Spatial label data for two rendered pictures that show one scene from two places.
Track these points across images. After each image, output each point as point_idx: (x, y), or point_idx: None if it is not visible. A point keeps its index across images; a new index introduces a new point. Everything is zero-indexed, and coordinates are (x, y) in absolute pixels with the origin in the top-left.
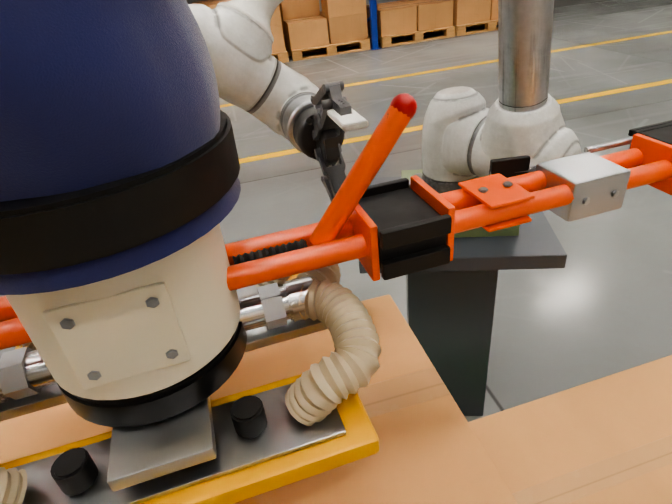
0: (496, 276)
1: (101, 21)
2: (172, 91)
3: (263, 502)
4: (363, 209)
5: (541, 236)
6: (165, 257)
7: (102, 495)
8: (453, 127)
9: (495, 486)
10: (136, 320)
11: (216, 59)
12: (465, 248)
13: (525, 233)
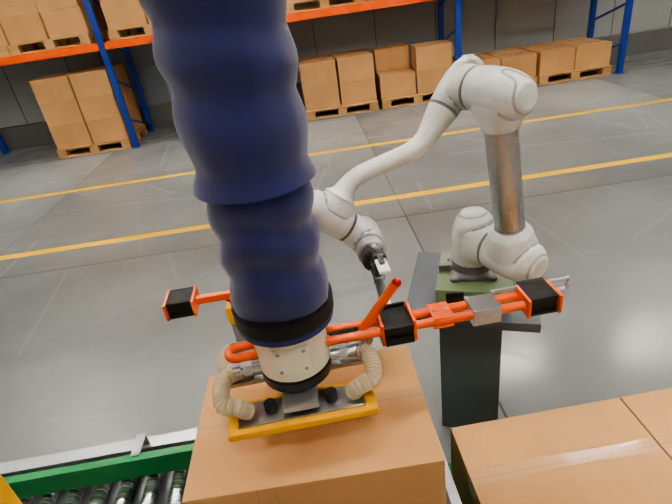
0: (501, 332)
1: (301, 280)
2: (316, 292)
3: (333, 434)
4: (382, 315)
5: None
6: None
7: (279, 415)
8: (468, 235)
9: (432, 438)
10: (297, 356)
11: (324, 219)
12: None
13: None
